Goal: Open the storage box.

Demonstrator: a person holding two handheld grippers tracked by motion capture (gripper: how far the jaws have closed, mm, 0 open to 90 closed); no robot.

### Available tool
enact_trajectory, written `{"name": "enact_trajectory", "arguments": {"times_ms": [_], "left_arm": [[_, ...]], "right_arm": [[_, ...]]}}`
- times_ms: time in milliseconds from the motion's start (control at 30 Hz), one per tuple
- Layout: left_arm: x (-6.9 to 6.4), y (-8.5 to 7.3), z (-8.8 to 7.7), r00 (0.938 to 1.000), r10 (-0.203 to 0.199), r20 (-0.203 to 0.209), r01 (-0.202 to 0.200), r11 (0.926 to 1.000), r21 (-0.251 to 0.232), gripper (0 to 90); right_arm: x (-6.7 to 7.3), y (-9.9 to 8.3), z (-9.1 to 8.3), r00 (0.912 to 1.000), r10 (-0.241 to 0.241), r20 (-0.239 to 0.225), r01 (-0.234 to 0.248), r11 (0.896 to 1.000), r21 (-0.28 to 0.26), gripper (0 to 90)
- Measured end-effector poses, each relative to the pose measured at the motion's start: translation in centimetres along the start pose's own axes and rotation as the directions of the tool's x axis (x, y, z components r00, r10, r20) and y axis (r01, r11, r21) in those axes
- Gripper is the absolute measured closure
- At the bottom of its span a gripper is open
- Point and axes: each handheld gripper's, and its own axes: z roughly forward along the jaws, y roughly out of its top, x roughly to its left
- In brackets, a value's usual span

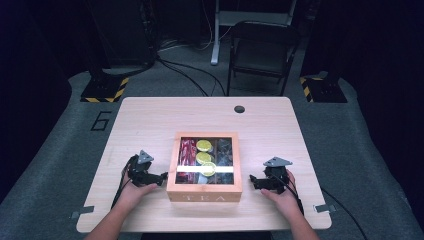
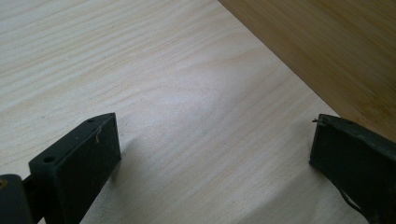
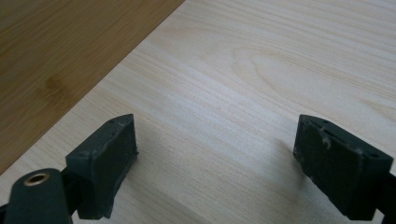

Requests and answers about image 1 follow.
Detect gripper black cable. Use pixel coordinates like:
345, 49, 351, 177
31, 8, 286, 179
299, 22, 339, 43
111, 155, 135, 210
283, 173, 368, 240

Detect black floor cables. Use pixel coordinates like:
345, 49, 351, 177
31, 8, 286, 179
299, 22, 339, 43
155, 39, 228, 98

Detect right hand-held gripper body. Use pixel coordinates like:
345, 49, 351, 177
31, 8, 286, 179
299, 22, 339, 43
263, 156, 294, 195

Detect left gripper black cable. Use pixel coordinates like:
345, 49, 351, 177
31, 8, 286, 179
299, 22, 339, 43
111, 155, 135, 210

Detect black folding chair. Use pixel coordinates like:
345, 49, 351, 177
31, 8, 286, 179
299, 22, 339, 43
226, 21, 302, 97

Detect person's right hand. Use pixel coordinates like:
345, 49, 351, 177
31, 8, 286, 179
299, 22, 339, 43
260, 169, 303, 220

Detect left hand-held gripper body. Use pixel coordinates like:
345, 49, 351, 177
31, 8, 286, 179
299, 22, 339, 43
126, 149, 158, 188

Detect black stand with striped base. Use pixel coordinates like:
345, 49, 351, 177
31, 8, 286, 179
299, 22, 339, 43
80, 0, 130, 104
298, 0, 348, 104

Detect wooden tea box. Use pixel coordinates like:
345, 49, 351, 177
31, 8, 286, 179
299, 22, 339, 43
166, 131, 243, 203

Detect bundle of red stick packets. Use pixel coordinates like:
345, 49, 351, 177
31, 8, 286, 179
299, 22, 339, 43
176, 138, 198, 185

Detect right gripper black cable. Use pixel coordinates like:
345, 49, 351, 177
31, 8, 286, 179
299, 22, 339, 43
283, 173, 368, 240

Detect grey tape strip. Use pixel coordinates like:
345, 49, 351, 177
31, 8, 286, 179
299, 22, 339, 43
313, 203, 337, 214
70, 205, 96, 220

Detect person's left hand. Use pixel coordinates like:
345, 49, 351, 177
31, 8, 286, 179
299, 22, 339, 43
116, 175, 158, 211

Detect pile of dark tea packets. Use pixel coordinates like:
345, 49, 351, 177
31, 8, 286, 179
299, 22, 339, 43
213, 138, 234, 185

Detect white metal desk frame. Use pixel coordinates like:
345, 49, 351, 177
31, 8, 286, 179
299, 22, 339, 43
210, 0, 298, 66

